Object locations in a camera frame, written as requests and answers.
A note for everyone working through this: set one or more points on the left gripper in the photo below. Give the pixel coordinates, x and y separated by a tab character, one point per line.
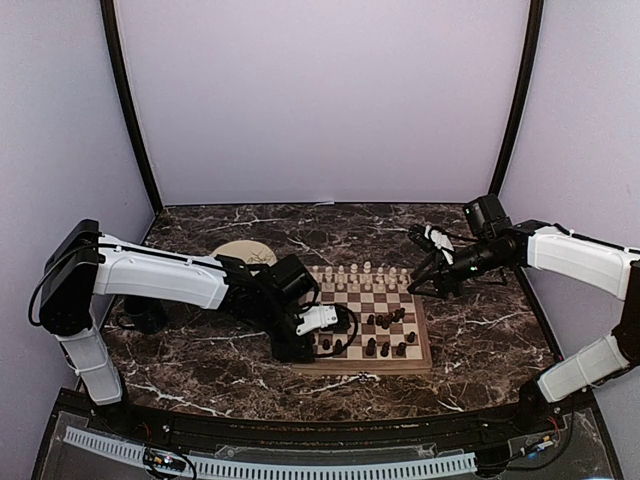
293	352

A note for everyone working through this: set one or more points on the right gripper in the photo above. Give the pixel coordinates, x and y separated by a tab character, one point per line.
439	273

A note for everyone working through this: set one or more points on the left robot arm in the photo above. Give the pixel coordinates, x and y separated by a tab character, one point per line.
89	263

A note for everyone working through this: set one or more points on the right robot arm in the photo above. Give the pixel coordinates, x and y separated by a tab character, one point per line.
573	272

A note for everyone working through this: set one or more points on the wooden chess board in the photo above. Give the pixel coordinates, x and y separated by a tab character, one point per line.
392	337

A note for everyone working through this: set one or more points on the cream decorated ceramic plate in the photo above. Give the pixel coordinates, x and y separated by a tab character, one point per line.
249	251

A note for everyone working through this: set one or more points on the dark blue mug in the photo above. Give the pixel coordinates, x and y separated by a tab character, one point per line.
146	315

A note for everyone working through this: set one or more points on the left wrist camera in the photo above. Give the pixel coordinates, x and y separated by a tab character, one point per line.
317	317

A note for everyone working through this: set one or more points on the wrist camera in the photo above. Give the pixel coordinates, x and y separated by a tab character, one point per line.
317	317
432	240

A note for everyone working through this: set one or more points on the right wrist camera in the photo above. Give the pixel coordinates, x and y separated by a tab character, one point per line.
432	240

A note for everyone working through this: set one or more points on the black front rail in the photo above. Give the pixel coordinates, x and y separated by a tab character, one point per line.
466	430

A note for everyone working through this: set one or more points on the white slotted cable duct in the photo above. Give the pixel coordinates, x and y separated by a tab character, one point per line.
245	463

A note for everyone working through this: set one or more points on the right black frame post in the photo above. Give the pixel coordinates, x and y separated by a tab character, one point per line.
525	71

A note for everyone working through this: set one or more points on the black frame post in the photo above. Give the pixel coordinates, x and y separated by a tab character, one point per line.
128	109
525	71

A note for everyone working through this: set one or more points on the left black frame post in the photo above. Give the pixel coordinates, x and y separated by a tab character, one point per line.
128	109

